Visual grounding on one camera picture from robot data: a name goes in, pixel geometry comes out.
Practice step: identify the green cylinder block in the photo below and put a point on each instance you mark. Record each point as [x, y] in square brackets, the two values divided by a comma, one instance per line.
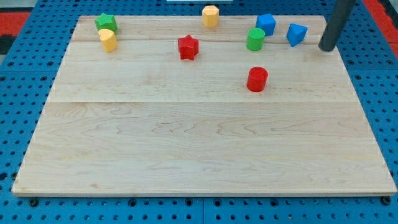
[255, 39]

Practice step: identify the green star block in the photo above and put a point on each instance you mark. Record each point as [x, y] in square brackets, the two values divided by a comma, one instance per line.
[106, 21]

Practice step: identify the red cylinder block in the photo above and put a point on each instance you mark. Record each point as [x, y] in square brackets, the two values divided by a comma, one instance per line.
[257, 78]

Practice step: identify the light wooden board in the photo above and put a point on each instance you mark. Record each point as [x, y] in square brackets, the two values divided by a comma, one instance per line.
[140, 122]

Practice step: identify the yellow hexagon block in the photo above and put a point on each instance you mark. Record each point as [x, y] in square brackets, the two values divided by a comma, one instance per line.
[210, 16]

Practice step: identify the red star block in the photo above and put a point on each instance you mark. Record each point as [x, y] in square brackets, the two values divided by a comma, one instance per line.
[188, 47]

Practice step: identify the yellow heart block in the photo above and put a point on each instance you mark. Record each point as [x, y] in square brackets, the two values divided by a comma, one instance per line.
[108, 40]

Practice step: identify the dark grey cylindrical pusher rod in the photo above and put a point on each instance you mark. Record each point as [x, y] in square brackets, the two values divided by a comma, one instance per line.
[336, 24]

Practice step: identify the blue cube block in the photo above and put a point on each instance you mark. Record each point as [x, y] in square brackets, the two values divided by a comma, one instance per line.
[267, 23]

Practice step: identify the blue triangular prism block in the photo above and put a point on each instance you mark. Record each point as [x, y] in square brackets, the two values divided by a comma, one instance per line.
[296, 34]

